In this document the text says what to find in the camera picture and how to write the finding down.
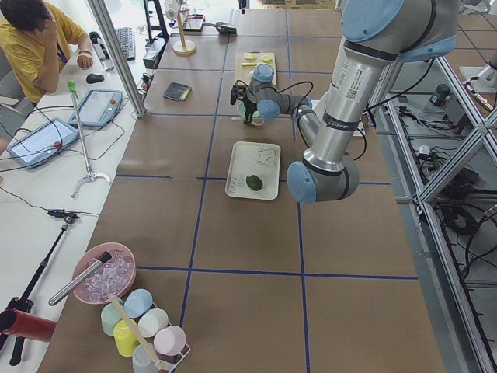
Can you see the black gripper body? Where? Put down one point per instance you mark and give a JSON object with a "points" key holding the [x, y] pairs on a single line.
{"points": [[249, 106]]}

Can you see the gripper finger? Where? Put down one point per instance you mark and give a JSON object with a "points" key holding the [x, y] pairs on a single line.
{"points": [[248, 118]]}

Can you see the white ceramic spoon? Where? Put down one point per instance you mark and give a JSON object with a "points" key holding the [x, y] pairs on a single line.
{"points": [[257, 122]]}

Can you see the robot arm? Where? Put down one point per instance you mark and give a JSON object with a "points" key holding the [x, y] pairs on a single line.
{"points": [[375, 34]]}

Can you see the mint green bowl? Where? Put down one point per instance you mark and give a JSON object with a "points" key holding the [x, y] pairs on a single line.
{"points": [[241, 110]]}

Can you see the pink ice bowl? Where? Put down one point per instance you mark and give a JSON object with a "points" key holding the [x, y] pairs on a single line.
{"points": [[114, 277]]}

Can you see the wooden cutting board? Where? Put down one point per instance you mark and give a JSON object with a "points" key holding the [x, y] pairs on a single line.
{"points": [[245, 73]]}

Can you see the cream bear serving tray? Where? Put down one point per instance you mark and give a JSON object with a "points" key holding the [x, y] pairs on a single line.
{"points": [[251, 158]]}

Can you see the single lemon slice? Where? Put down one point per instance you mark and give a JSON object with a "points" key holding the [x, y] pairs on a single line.
{"points": [[266, 58]]}

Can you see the grey folded cloth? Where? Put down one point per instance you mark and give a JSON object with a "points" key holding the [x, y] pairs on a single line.
{"points": [[177, 92]]}

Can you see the metal scoop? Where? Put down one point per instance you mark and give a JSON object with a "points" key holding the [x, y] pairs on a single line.
{"points": [[224, 29]]}

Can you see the green avocado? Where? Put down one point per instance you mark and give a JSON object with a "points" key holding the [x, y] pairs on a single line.
{"points": [[254, 182]]}

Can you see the wooden stand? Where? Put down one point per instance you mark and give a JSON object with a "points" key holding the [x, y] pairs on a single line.
{"points": [[183, 47]]}

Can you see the black tray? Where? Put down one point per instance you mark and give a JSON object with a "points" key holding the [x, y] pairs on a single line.
{"points": [[193, 23]]}

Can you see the black keyboard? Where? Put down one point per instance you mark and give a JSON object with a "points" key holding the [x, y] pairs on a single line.
{"points": [[126, 39]]}

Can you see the blue teach pendant far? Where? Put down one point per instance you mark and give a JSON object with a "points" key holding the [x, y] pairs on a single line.
{"points": [[98, 107]]}

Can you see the blue teach pendant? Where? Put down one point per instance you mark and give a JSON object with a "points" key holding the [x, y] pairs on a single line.
{"points": [[42, 144], [98, 107]]}

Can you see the water bottle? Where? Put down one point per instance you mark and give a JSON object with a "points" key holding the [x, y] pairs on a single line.
{"points": [[101, 51]]}

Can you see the black computer mouse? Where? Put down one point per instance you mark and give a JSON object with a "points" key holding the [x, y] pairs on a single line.
{"points": [[94, 78]]}

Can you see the metal reacher grabber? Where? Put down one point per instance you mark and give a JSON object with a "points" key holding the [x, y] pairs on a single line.
{"points": [[91, 175]]}

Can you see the blue teach pendant near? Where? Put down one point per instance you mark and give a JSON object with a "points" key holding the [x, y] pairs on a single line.
{"points": [[42, 144]]}

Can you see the metal tube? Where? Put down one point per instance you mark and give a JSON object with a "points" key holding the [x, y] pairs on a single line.
{"points": [[69, 287]]}

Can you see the person in yellow shirt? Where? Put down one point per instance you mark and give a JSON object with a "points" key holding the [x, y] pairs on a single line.
{"points": [[35, 38]]}

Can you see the blue cup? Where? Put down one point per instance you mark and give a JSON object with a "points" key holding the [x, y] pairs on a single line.
{"points": [[138, 302]]}

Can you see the white cup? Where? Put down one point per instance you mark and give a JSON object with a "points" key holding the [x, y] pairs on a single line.
{"points": [[152, 322]]}

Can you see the pink cup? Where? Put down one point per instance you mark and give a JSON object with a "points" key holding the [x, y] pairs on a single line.
{"points": [[170, 341]]}

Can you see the green cup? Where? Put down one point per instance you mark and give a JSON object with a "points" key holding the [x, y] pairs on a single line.
{"points": [[109, 317]]}

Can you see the yellow cup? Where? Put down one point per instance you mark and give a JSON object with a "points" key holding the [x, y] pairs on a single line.
{"points": [[126, 342]]}

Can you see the grey cup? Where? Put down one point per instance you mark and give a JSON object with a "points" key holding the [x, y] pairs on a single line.
{"points": [[141, 361]]}

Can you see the black tripod stick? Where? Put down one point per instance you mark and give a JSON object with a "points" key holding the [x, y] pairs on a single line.
{"points": [[19, 305]]}

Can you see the red cylinder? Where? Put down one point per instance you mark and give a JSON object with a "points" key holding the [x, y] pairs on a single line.
{"points": [[23, 324]]}

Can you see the aluminium frame post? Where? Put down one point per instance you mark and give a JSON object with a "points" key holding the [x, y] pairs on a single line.
{"points": [[105, 24]]}

